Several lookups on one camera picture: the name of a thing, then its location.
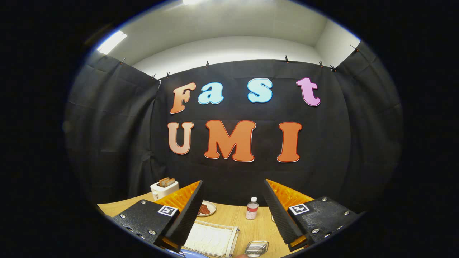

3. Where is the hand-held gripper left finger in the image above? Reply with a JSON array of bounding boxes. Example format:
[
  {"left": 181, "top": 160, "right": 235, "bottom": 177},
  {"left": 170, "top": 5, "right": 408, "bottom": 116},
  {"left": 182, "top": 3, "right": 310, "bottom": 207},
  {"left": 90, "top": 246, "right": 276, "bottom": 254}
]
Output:
[{"left": 110, "top": 180, "right": 204, "bottom": 252}]

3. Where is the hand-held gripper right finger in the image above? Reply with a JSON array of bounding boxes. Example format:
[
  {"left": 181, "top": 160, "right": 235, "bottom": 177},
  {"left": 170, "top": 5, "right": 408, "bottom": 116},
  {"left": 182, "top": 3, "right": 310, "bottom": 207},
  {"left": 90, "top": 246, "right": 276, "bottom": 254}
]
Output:
[{"left": 263, "top": 178, "right": 362, "bottom": 252}]

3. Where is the white wire dish rack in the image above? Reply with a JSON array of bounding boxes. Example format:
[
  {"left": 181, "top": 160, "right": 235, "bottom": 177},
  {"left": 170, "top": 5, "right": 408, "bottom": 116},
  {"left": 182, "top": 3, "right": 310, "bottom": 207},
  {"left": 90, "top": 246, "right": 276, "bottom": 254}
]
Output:
[{"left": 182, "top": 219, "right": 240, "bottom": 258}]

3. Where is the blue plate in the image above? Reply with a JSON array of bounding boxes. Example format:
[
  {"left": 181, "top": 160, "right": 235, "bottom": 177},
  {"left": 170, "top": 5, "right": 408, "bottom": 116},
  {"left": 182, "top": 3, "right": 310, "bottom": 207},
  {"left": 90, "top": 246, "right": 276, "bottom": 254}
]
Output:
[{"left": 169, "top": 248, "right": 209, "bottom": 258}]

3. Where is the metal wire basket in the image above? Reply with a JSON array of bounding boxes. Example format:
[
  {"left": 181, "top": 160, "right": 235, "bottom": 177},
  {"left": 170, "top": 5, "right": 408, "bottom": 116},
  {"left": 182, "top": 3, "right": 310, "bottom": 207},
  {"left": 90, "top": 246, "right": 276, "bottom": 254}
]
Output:
[{"left": 245, "top": 240, "right": 269, "bottom": 258}]

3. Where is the small plate with brown cookies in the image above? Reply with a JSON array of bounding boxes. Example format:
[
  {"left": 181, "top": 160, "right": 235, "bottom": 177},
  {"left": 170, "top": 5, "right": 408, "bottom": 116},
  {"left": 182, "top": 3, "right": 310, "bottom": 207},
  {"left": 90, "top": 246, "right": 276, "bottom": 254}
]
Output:
[{"left": 197, "top": 201, "right": 217, "bottom": 217}]

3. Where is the clear bottle with red label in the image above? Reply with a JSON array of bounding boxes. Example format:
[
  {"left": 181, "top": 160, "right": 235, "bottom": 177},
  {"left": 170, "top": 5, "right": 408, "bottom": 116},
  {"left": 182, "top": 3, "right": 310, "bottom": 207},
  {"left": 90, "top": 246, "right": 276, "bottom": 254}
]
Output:
[{"left": 246, "top": 197, "right": 259, "bottom": 220}]

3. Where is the white toaster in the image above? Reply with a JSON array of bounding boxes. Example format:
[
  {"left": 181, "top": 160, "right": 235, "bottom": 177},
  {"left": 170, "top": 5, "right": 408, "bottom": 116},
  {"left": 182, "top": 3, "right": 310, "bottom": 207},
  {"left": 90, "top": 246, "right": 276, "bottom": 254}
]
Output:
[{"left": 150, "top": 180, "right": 180, "bottom": 201}]

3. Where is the row of black cloth clips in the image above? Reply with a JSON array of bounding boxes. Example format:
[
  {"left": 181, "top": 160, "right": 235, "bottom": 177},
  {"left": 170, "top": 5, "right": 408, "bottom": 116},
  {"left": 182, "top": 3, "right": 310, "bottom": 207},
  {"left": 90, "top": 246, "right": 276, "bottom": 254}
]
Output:
[{"left": 120, "top": 44, "right": 359, "bottom": 80}]

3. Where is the long ceiling light strip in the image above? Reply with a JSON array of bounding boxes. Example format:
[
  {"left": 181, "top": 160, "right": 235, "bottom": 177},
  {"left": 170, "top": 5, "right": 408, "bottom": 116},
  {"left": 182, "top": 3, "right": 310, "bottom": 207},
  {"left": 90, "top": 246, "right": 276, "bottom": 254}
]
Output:
[{"left": 97, "top": 30, "right": 128, "bottom": 55}]

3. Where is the wide ceiling light panel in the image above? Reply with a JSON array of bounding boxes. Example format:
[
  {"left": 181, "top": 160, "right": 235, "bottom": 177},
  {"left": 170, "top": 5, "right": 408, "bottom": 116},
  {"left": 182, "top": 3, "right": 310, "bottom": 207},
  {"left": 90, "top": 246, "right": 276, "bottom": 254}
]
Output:
[{"left": 181, "top": 0, "right": 276, "bottom": 5}]

